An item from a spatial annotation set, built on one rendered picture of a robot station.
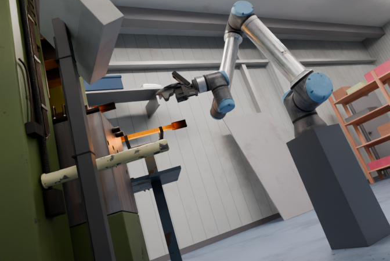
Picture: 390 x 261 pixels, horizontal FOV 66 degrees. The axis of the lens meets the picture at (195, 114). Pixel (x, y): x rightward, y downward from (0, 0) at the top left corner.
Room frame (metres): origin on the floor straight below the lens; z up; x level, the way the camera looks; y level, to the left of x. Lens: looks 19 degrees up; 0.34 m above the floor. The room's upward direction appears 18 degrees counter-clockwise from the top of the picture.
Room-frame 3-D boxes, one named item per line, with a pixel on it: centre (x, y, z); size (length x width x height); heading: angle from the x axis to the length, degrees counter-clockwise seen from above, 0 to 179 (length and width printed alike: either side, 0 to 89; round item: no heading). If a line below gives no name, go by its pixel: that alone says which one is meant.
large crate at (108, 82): (3.75, 1.15, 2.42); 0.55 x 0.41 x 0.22; 122
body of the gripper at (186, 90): (1.43, 0.01, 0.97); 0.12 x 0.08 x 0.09; 96
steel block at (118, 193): (1.38, 0.70, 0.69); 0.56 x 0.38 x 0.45; 96
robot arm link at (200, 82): (1.44, -0.07, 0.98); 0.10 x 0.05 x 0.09; 6
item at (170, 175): (1.83, 0.36, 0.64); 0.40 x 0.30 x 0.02; 13
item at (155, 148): (1.02, 0.34, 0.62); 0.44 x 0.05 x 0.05; 96
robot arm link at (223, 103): (1.46, -0.16, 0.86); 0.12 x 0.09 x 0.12; 13
